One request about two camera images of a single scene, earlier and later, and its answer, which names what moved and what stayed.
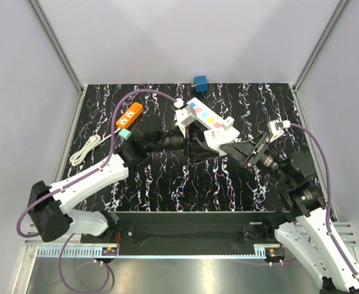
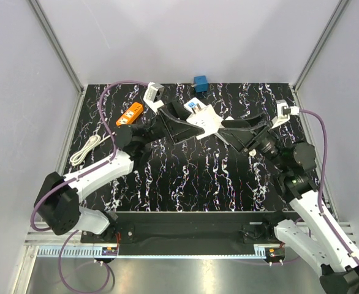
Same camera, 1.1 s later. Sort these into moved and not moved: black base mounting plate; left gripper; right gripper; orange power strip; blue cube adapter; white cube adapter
Moved: white cube adapter; left gripper; right gripper
Not moved: blue cube adapter; orange power strip; black base mounting plate
